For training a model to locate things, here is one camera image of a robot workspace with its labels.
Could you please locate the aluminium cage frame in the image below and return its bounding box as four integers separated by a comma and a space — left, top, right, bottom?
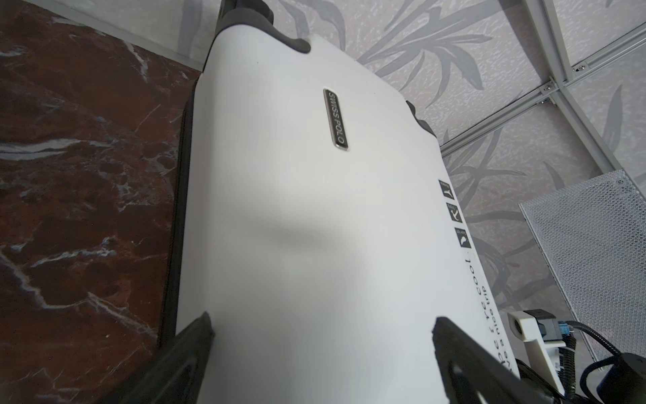
441, 1, 645, 173

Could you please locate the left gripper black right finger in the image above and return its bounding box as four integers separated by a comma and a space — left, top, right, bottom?
432, 316, 545, 404

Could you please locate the white wire mesh basket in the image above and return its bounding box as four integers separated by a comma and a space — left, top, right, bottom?
520, 170, 645, 356

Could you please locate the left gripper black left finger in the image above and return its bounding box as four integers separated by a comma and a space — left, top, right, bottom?
99, 312, 215, 403

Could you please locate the white hard-shell suitcase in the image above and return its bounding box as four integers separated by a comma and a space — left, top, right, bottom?
174, 1, 519, 403

